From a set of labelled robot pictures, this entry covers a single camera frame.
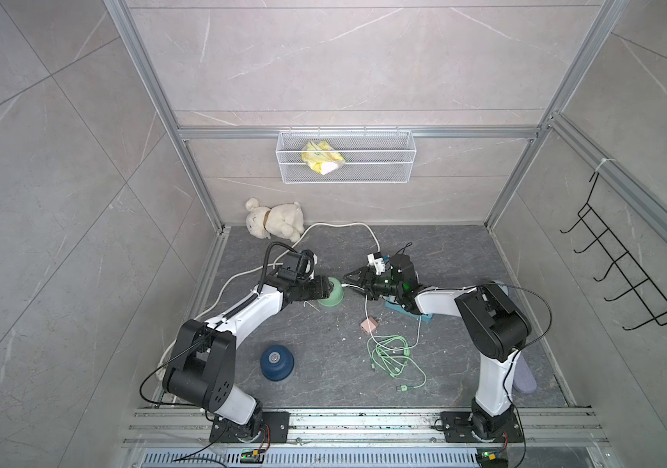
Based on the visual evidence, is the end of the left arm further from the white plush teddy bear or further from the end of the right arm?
the white plush teddy bear

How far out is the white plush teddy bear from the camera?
111 cm

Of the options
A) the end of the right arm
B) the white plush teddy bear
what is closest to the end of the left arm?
the end of the right arm
